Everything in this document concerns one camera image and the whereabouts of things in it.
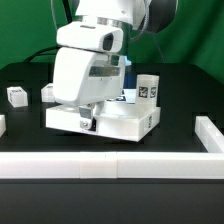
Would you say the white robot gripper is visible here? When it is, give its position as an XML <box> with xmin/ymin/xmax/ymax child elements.
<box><xmin>53</xmin><ymin>22</ymin><xmax>125</xmax><ymax>130</ymax></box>

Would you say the white square table top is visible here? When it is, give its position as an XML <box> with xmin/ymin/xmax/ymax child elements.
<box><xmin>46</xmin><ymin>101</ymin><xmax>161</xmax><ymax>142</ymax></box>

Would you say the white sheet with tag markers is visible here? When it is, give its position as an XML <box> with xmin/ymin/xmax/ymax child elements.
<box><xmin>114</xmin><ymin>89</ymin><xmax>136</xmax><ymax>104</ymax></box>

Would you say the white U-shaped obstacle fence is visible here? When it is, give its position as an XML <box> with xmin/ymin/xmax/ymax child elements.
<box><xmin>0</xmin><ymin>116</ymin><xmax>224</xmax><ymax>180</ymax></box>

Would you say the grey thin cable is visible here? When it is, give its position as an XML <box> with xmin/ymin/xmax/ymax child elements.
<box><xmin>50</xmin><ymin>0</ymin><xmax>60</xmax><ymax>31</ymax></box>

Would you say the black cable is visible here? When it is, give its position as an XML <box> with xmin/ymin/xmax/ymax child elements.
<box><xmin>22</xmin><ymin>0</ymin><xmax>74</xmax><ymax>64</ymax></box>

